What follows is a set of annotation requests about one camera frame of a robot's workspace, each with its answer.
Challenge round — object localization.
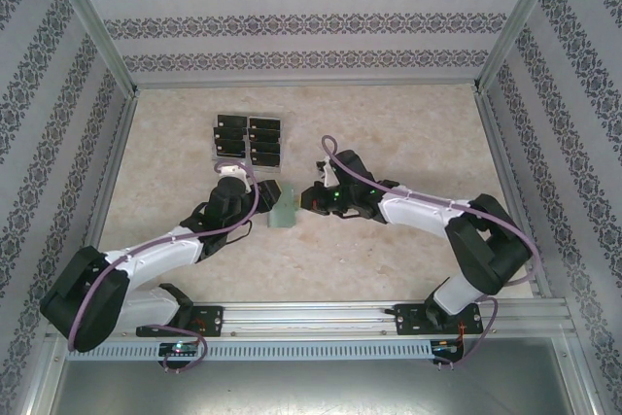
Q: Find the metal sheet panel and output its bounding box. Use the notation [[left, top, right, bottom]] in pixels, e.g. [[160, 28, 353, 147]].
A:
[[28, 359, 599, 415]]

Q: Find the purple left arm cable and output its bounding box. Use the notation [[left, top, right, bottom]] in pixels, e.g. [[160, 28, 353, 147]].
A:
[[66, 160, 259, 376]]

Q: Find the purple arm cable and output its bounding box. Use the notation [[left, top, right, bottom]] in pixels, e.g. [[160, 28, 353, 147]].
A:
[[320, 135, 539, 370], [66, 160, 259, 376]]

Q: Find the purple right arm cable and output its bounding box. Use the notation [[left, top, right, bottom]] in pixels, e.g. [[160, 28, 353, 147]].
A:
[[320, 135, 539, 370]]

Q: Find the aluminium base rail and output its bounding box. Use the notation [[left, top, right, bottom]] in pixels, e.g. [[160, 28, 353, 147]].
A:
[[46, 298, 577, 338]]

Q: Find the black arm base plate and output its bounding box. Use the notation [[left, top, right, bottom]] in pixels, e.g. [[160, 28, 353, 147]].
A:
[[135, 304, 225, 338], [394, 301, 483, 337]]

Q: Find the aluminium frame rail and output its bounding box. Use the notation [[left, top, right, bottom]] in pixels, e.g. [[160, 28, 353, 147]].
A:
[[65, 91, 142, 304], [473, 91, 553, 299]]

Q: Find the grey slotted cable duct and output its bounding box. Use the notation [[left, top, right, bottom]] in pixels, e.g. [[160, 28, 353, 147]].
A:
[[65, 339, 434, 362]]

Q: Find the aluminium frame post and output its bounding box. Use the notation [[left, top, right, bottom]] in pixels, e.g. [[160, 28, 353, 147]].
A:
[[41, 0, 140, 98], [471, 0, 570, 95]]

